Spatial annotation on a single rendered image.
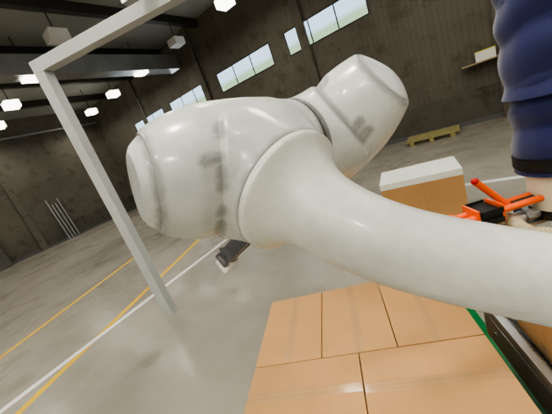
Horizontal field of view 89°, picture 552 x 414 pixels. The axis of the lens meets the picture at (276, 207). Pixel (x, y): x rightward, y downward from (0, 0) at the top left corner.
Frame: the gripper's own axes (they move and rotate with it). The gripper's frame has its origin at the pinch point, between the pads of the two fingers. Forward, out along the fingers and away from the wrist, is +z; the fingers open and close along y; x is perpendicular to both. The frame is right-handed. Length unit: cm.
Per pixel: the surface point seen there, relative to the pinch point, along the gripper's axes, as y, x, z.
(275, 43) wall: 868, 530, 374
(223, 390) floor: 26, -54, 211
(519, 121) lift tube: 81, -27, -32
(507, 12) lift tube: 80, -1, -48
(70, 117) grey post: 80, 255, 216
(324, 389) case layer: 32, -68, 87
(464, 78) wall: 925, -5, 116
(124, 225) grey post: 71, 144, 285
